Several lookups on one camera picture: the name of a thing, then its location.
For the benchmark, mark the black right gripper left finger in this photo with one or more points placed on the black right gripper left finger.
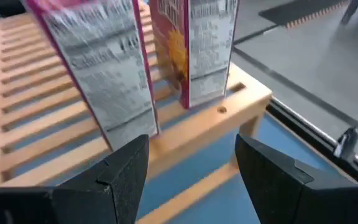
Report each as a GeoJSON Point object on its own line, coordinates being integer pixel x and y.
{"type": "Point", "coordinates": [110, 193]}

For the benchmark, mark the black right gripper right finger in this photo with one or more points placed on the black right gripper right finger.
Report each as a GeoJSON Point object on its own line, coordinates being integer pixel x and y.
{"type": "Point", "coordinates": [284, 199]}

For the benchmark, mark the pink Raisin Bran cereal box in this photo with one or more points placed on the pink Raisin Bran cereal box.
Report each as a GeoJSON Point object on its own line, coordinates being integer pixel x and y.
{"type": "Point", "coordinates": [210, 46]}
{"type": "Point", "coordinates": [104, 77]}

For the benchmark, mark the blue table mat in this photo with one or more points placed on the blue table mat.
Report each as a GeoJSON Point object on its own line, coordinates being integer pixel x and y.
{"type": "Point", "coordinates": [278, 137]}

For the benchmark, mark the black mat with striped edge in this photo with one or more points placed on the black mat with striped edge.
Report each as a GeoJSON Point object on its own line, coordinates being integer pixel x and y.
{"type": "Point", "coordinates": [291, 12]}

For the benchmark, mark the wooden slatted shelf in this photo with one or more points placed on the wooden slatted shelf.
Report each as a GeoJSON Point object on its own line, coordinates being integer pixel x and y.
{"type": "Point", "coordinates": [197, 130]}

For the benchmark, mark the black table clamp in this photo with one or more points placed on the black table clamp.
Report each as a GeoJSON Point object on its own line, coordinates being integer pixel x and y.
{"type": "Point", "coordinates": [348, 140]}

